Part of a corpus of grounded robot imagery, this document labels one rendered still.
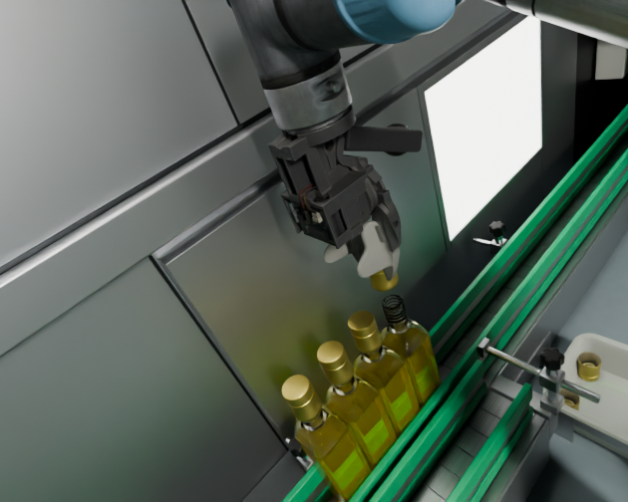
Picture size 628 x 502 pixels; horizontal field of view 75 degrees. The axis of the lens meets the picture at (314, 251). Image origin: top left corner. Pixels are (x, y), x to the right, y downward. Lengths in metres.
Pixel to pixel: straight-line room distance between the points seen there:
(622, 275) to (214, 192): 0.94
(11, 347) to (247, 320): 0.25
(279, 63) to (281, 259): 0.28
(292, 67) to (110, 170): 0.22
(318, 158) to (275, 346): 0.31
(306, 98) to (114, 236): 0.24
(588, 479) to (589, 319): 0.34
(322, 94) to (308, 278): 0.31
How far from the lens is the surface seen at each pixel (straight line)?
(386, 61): 0.67
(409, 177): 0.72
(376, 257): 0.46
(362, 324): 0.52
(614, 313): 1.08
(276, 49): 0.36
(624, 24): 0.35
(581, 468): 0.87
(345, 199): 0.40
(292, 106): 0.37
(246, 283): 0.54
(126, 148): 0.48
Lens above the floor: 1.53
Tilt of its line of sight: 34 degrees down
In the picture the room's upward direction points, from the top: 23 degrees counter-clockwise
